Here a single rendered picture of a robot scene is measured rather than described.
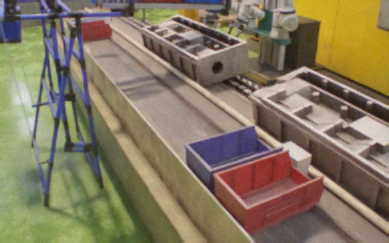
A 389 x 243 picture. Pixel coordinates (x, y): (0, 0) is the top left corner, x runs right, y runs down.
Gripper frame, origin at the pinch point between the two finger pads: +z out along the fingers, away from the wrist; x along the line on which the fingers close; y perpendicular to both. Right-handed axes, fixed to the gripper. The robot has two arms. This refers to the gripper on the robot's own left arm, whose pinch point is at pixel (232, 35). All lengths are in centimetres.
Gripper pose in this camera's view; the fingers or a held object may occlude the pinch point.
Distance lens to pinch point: 324.8
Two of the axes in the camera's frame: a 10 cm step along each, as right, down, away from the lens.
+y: -8.2, -1.6, -5.5
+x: 3.9, 5.4, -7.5
